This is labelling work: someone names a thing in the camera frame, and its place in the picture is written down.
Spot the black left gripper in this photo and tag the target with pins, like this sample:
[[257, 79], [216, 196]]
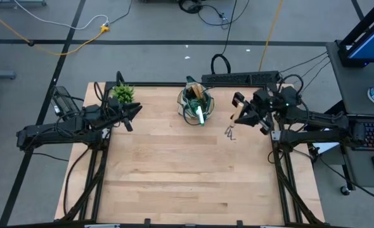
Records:
[[116, 110]]

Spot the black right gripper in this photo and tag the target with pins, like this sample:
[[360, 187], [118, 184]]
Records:
[[264, 104]]

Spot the green spray bottle white head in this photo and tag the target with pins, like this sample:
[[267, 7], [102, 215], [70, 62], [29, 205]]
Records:
[[199, 114]]

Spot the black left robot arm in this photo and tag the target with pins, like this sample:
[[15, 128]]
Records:
[[47, 136]]

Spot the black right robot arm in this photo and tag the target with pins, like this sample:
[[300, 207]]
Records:
[[317, 118]]

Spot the beige green gardening bag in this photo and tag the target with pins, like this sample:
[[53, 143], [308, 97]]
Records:
[[184, 107]]

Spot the green plant in white pot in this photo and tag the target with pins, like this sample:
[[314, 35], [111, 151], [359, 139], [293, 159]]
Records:
[[123, 93]]

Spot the grey computer cart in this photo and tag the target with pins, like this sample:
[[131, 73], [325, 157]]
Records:
[[348, 85]]

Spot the black table edge clip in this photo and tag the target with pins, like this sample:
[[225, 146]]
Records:
[[147, 222], [239, 223]]

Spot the grey stand foot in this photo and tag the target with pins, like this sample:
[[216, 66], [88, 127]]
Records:
[[16, 3], [0, 74]]

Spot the black monitor with blue screen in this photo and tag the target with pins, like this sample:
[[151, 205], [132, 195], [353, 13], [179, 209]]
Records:
[[371, 41]]

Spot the silver metal bracket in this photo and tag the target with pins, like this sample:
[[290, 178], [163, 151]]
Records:
[[275, 135]]

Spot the black aluminium table frame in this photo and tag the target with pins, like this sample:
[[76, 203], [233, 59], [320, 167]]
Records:
[[161, 84]]

